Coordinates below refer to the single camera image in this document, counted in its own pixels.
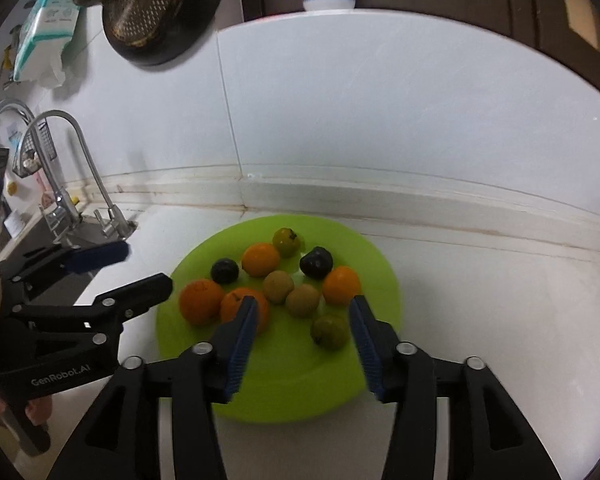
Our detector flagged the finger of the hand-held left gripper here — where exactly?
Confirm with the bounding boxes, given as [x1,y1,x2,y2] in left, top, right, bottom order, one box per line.
[11,273,174,347]
[0,239,131,307]

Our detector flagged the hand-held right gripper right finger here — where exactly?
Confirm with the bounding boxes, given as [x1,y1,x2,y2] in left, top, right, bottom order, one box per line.
[349,295,563,480]

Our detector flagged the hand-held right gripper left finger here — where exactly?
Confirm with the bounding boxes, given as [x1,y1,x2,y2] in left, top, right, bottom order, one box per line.
[47,296,259,480]

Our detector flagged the green round fruit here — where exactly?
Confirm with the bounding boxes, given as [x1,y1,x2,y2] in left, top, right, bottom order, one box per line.
[272,227,302,258]
[310,314,351,351]

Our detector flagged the green plate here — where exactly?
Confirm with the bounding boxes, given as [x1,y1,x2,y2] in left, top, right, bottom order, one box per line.
[155,214,403,423]

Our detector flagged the small orange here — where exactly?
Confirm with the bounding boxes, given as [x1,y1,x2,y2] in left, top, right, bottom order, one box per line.
[322,266,362,307]
[241,242,282,278]

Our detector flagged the brown longan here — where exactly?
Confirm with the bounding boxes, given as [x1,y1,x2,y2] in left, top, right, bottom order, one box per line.
[262,270,296,305]
[285,283,322,318]

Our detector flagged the dark purple plum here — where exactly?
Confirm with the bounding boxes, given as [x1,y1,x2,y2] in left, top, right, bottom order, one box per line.
[210,258,240,285]
[299,246,335,279]

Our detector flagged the person's left hand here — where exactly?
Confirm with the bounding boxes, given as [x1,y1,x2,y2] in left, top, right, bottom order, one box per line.
[0,387,54,428]

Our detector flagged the stainless steel sink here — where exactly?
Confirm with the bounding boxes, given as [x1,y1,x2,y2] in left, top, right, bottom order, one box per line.
[0,210,141,306]

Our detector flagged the tall steel faucet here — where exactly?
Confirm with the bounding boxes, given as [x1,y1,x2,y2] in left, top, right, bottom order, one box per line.
[0,100,83,248]

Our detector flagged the gooseneck steel faucet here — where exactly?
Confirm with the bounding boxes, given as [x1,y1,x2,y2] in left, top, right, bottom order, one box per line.
[25,110,136,241]

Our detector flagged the black mesh colander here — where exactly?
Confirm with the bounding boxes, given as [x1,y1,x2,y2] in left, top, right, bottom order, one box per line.
[72,0,231,67]

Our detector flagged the white and green tissue pack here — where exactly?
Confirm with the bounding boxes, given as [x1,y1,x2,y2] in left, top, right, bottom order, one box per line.
[12,0,88,86]

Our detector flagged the wire sink basket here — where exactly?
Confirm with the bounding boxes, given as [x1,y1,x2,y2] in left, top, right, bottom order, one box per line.
[11,122,60,178]

